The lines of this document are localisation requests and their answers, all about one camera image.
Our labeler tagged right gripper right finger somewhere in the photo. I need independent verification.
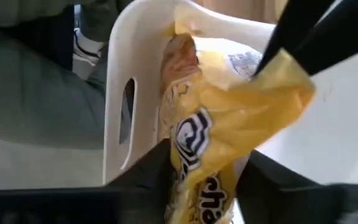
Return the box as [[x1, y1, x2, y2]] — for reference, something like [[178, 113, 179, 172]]
[[236, 151, 358, 224]]

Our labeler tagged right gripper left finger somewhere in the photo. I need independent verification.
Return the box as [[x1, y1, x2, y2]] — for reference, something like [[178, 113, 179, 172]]
[[0, 139, 171, 224]]

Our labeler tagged person's shoe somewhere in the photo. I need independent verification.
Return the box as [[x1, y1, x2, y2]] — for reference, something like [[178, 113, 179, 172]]
[[73, 27, 105, 62]]

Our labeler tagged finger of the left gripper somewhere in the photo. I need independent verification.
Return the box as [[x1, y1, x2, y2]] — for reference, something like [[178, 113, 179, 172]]
[[253, 0, 335, 75], [293, 0, 358, 77]]

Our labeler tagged yellow Maruchan noodle pack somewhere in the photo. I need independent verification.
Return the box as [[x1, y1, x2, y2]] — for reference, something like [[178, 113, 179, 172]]
[[157, 2, 206, 141], [168, 37, 317, 224]]

